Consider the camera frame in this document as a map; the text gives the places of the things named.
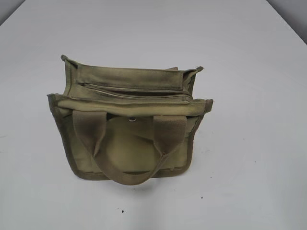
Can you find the olive yellow canvas bag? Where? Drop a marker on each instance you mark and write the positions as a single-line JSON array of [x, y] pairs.
[[127, 125]]

